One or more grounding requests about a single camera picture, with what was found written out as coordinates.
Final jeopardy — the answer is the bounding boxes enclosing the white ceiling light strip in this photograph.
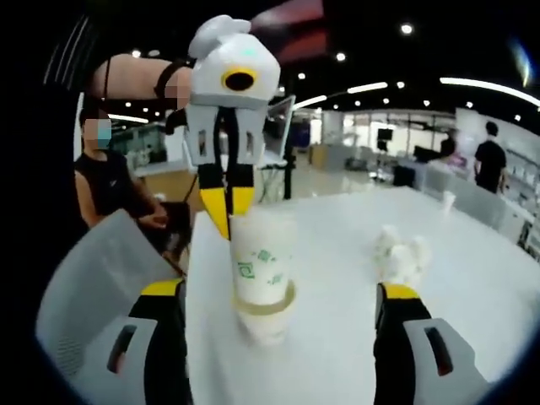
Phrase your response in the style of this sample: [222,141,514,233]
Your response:
[439,77,540,106]
[348,82,388,95]
[294,95,328,109]

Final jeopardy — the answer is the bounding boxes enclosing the grey office chair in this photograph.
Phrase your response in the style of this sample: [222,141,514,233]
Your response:
[35,209,189,383]

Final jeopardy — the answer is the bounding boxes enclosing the black computer monitor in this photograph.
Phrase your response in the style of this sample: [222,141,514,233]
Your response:
[413,144,444,164]

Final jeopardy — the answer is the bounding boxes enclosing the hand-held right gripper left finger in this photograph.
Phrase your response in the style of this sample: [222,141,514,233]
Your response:
[89,277,190,405]

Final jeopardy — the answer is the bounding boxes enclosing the black bin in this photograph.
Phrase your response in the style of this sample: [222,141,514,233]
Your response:
[393,165,417,190]

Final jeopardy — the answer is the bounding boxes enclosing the grey desk partition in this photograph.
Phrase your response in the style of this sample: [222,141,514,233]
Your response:
[421,166,510,231]

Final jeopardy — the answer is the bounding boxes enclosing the white table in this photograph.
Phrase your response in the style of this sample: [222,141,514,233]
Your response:
[185,185,535,405]

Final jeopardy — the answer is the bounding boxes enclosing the red hanging banner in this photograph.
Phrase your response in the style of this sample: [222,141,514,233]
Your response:
[251,0,329,65]

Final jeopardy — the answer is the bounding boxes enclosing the green print white paper cup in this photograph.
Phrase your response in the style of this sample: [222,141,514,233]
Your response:
[229,213,296,305]
[232,281,297,345]

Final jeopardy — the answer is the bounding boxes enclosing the black tripod stand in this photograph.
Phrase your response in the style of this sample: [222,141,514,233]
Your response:
[281,154,297,200]

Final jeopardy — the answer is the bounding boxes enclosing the black wrist strap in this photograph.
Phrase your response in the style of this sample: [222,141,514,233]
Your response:
[154,61,186,100]

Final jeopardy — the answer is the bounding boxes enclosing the thin black cord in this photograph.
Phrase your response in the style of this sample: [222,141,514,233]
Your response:
[102,56,113,101]

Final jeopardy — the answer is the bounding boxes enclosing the cluster of white paper cups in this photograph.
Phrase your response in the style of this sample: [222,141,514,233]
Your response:
[371,224,434,284]

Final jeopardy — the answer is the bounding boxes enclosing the grey board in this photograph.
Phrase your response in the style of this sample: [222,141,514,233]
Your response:
[262,94,297,168]

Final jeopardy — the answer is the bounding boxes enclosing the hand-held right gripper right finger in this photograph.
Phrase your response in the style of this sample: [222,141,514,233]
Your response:
[372,281,483,405]

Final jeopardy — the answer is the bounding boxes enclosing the ceiling spot lights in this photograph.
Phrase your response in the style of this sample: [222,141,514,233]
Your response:
[130,23,524,123]

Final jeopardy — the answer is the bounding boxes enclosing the brown cabinet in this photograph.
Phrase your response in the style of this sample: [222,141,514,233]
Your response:
[309,144,329,166]

